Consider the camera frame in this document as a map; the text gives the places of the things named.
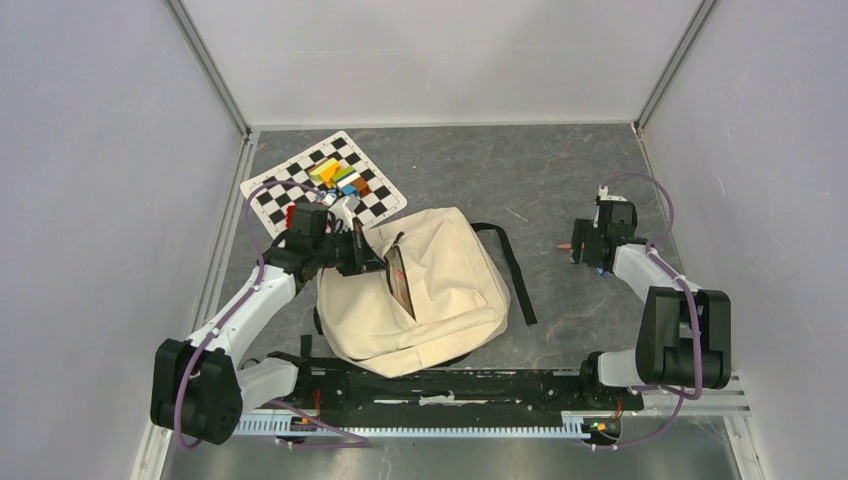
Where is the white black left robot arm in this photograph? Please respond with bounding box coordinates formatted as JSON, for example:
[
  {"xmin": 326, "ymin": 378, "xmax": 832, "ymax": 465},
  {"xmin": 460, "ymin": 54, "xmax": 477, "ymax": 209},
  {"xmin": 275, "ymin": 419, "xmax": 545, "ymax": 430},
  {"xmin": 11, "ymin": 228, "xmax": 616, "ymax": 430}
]
[{"xmin": 150, "ymin": 200, "xmax": 385, "ymax": 445}]

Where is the green yellow block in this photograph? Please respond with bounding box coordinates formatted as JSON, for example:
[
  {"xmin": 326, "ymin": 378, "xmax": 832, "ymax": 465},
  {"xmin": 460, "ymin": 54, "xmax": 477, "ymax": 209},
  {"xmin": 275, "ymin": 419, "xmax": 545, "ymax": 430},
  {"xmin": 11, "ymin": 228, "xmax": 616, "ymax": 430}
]
[{"xmin": 308, "ymin": 158, "xmax": 342, "ymax": 188}]

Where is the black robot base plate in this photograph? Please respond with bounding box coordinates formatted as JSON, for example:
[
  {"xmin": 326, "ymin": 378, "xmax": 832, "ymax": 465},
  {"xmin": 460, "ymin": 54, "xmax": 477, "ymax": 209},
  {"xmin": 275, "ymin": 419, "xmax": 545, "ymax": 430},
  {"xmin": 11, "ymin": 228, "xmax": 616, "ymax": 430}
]
[{"xmin": 285, "ymin": 358, "xmax": 644, "ymax": 428}]

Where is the beige canvas backpack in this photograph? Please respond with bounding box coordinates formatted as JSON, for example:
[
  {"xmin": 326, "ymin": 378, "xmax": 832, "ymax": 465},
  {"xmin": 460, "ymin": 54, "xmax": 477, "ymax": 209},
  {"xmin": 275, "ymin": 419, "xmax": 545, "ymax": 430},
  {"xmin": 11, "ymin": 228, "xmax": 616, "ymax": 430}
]
[{"xmin": 315, "ymin": 207, "xmax": 538, "ymax": 378}]

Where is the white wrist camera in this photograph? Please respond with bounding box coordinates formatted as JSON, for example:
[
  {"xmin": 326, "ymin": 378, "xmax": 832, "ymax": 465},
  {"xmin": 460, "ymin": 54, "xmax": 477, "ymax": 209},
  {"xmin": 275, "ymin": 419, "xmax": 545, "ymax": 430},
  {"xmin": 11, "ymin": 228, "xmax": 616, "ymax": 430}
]
[
  {"xmin": 596, "ymin": 185, "xmax": 629, "ymax": 207},
  {"xmin": 322, "ymin": 191, "xmax": 360, "ymax": 233}
]

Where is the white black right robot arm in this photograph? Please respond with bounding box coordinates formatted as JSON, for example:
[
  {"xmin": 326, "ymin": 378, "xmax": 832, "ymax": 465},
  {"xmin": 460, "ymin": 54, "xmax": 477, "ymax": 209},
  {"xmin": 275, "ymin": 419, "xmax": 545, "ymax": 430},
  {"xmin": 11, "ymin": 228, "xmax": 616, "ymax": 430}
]
[{"xmin": 571, "ymin": 194, "xmax": 732, "ymax": 408}]

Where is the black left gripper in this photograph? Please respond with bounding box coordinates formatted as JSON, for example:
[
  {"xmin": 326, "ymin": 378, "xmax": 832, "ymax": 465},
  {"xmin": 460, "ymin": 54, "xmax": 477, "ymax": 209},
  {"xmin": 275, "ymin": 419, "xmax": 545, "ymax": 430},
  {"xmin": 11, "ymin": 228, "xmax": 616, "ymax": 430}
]
[{"xmin": 312, "ymin": 223, "xmax": 387, "ymax": 277}]

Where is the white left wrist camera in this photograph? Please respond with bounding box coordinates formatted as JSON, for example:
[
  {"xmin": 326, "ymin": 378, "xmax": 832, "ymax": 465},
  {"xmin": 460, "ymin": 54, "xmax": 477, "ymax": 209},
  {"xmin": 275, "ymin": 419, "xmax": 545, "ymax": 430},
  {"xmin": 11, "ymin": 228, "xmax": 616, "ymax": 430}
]
[{"xmin": 322, "ymin": 191, "xmax": 360, "ymax": 233}]

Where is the red plastic block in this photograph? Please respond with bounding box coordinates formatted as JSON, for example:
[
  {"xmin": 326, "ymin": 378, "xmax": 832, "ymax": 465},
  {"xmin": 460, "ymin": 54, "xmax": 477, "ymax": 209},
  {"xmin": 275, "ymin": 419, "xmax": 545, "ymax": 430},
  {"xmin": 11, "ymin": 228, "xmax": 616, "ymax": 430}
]
[{"xmin": 285, "ymin": 203, "xmax": 298, "ymax": 230}]

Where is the orange block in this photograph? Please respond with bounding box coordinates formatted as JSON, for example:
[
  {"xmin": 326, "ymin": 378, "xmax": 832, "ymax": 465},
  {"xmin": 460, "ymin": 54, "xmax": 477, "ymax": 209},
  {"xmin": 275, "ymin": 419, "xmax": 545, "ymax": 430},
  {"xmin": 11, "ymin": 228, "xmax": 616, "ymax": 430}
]
[{"xmin": 320, "ymin": 161, "xmax": 346, "ymax": 188}]

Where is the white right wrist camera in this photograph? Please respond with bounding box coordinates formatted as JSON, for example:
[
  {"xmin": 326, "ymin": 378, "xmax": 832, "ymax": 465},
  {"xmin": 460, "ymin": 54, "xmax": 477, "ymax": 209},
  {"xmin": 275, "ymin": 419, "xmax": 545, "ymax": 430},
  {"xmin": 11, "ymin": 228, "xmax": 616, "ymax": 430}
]
[{"xmin": 596, "ymin": 185, "xmax": 629, "ymax": 207}]

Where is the brown block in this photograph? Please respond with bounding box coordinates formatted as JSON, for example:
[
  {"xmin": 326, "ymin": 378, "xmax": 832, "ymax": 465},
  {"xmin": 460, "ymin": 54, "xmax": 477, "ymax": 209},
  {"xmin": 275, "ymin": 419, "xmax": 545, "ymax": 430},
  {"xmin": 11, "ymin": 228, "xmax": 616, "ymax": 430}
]
[{"xmin": 351, "ymin": 176, "xmax": 371, "ymax": 198}]

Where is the black white chessboard mat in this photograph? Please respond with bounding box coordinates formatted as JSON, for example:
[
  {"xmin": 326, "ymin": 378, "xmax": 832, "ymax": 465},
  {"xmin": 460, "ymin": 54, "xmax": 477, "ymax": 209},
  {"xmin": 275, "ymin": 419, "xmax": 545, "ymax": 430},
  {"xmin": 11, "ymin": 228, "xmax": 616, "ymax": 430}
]
[{"xmin": 240, "ymin": 131, "xmax": 407, "ymax": 236}]

